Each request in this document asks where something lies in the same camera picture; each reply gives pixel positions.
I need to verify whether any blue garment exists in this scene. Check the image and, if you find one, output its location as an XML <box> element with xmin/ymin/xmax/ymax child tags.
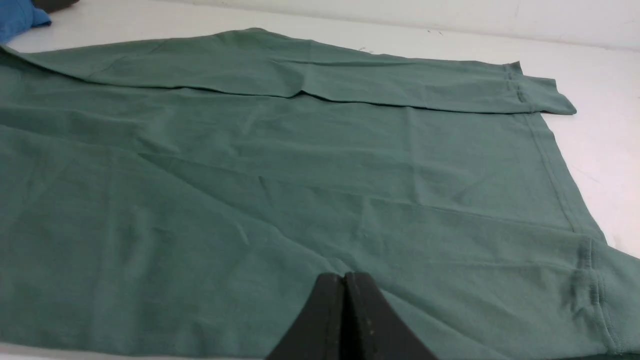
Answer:
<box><xmin>0</xmin><ymin>0</ymin><xmax>51</xmax><ymax>44</ymax></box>

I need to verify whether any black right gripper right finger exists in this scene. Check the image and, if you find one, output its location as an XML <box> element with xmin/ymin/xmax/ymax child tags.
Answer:
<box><xmin>343</xmin><ymin>272</ymin><xmax>437</xmax><ymax>360</ymax></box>

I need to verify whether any green long-sleeve top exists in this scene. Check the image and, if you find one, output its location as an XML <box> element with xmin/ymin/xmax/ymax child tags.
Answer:
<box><xmin>0</xmin><ymin>28</ymin><xmax>639</xmax><ymax>360</ymax></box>

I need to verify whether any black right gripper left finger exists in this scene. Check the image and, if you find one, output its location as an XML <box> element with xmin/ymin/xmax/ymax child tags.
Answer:
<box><xmin>267</xmin><ymin>273</ymin><xmax>345</xmax><ymax>360</ymax></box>

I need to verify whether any dark grey garment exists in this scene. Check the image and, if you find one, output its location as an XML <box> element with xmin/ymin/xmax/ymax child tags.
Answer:
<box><xmin>32</xmin><ymin>0</ymin><xmax>79</xmax><ymax>14</ymax></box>

